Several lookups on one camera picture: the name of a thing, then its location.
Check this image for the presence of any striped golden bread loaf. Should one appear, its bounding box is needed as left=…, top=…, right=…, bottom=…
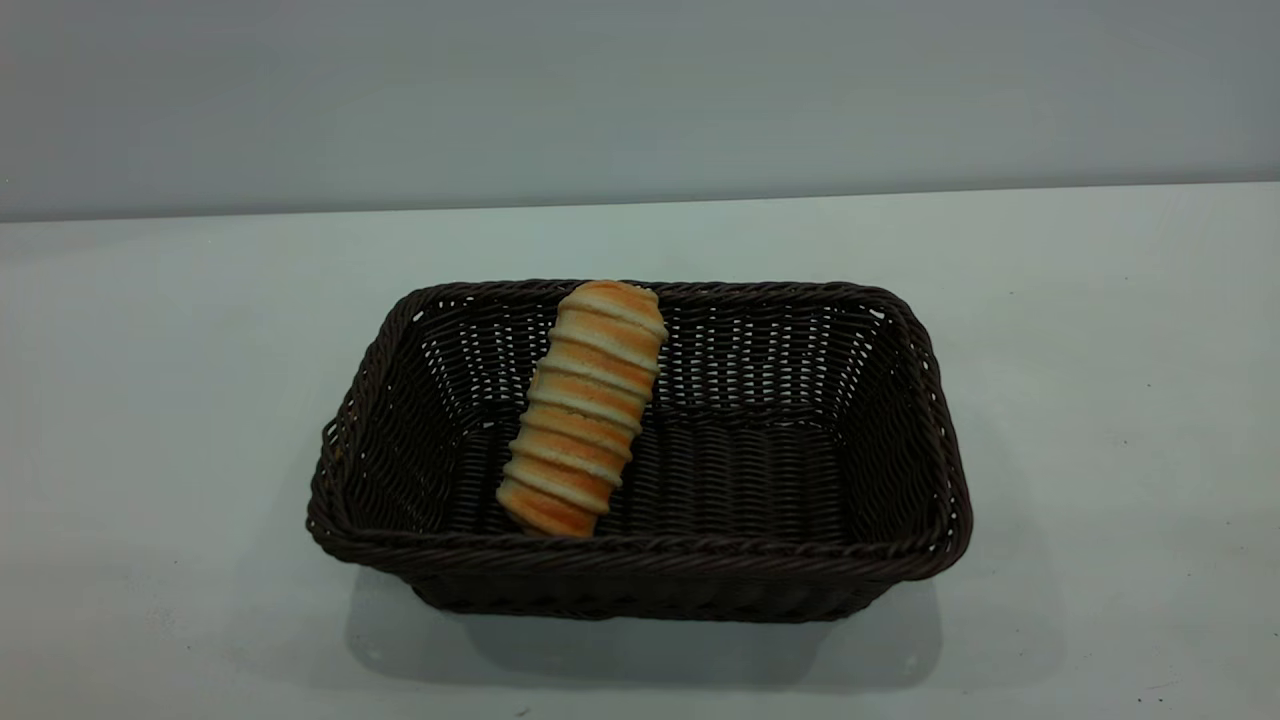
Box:
left=495, top=279, right=669, bottom=539

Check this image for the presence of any black woven wicker basket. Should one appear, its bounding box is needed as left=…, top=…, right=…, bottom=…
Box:
left=305, top=280, right=974, bottom=623

